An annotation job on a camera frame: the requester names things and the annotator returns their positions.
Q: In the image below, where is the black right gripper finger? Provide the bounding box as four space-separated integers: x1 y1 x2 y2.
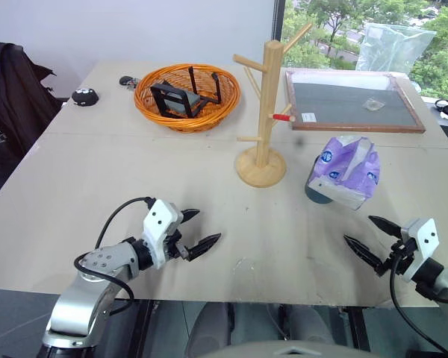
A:
367 215 403 239
343 233 385 277

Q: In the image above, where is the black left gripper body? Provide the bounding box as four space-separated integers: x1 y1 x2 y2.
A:
163 219 190 264

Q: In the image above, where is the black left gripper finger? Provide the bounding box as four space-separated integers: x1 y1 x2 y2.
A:
180 208 202 225
186 233 223 263

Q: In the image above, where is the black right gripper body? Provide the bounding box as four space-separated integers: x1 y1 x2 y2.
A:
376 237 416 277

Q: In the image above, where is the wooden mug tree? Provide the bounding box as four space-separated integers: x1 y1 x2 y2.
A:
232 22 314 189

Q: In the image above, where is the purple tissue pack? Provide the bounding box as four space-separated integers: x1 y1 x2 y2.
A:
307 135 382 212

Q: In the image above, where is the grey flat block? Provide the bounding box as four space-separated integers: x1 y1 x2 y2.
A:
165 90 203 115

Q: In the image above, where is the orange wicker basket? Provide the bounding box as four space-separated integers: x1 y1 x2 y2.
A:
133 63 242 134

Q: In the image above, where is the black metal stand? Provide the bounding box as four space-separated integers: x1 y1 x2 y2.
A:
149 66 223 120

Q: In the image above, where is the small clear plastic bag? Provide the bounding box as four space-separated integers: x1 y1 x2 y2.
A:
361 97 385 113

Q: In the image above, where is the grey robot torso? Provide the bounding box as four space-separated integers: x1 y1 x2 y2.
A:
197 337 382 358

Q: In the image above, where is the wood framed dark board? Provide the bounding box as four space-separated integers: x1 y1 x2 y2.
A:
284 68 427 134

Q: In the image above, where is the small dark key bundle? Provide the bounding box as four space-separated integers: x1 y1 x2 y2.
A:
119 75 141 91

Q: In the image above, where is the black round toy with eyes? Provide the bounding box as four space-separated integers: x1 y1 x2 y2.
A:
71 87 100 107

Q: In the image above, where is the large translucent plastic bag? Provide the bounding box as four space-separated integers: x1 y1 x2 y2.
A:
355 21 438 75

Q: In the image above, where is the black jacket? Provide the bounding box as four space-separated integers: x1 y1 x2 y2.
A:
0 41 63 172

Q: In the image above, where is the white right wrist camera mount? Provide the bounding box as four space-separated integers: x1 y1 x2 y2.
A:
399 217 441 283

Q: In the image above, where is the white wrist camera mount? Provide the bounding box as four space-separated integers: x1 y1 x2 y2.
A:
399 217 441 283
142 198 184 270

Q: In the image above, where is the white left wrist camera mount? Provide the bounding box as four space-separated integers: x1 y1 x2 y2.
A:
142 198 184 270

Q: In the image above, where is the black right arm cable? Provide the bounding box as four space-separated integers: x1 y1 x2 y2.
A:
389 250 448 356

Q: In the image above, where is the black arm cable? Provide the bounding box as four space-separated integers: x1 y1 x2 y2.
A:
73 196 156 318
389 250 448 356

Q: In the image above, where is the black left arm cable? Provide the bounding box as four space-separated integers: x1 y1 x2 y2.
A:
73 196 156 318

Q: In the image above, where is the black window frame post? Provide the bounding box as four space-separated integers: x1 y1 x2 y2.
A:
273 0 287 43

